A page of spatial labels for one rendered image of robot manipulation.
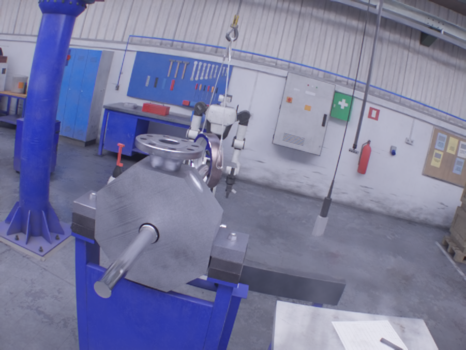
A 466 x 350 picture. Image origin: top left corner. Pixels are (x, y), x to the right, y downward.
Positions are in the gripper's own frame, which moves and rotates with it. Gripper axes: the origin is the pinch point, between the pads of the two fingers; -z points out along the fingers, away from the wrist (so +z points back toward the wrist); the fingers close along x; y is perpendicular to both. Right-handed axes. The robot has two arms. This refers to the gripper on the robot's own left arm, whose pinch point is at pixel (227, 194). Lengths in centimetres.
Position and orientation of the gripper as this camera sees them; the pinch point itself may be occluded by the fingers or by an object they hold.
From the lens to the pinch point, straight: 388.5
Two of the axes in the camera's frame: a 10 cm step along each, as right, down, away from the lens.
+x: 0.2, 0.4, -10.0
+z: 2.2, -9.8, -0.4
